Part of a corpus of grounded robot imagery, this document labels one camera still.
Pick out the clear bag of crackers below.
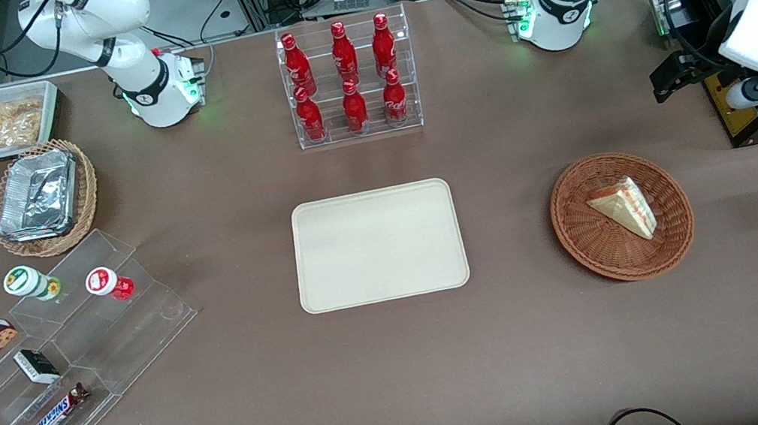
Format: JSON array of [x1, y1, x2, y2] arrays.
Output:
[[0, 94, 50, 150]]

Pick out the clear acrylic bottle rack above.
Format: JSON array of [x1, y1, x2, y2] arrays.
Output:
[[272, 2, 426, 153]]

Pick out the white-capped red label bottle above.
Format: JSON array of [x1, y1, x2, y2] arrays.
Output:
[[82, 261, 137, 307]]

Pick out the oval light wicker basket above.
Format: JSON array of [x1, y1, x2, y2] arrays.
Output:
[[0, 133, 108, 265]]

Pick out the small black carton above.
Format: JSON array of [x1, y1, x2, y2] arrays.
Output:
[[11, 343, 64, 390]]

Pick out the cream rectangular plastic tray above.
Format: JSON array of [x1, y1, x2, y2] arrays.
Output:
[[285, 175, 474, 317]]

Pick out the Snickers chocolate bar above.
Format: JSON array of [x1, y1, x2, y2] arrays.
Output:
[[15, 380, 96, 425]]

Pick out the white-capped green label bottle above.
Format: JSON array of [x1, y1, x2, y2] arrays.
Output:
[[0, 260, 65, 308]]

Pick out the round brown wicker basket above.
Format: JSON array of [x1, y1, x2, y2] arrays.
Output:
[[542, 141, 703, 293]]

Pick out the clear acrylic stepped stand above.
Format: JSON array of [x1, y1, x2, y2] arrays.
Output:
[[0, 214, 217, 425]]

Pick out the triangle sandwich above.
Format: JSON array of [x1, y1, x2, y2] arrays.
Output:
[[584, 173, 661, 250]]

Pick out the red cola bottle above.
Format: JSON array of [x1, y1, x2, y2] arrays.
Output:
[[291, 83, 328, 144], [378, 67, 412, 127], [327, 20, 362, 88], [339, 77, 372, 135], [279, 29, 319, 100], [367, 11, 401, 80]]

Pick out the stacked aluminium foil containers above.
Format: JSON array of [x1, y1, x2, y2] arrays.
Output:
[[0, 146, 87, 246]]

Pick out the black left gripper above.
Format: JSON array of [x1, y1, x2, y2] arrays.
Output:
[[644, 24, 745, 106]]

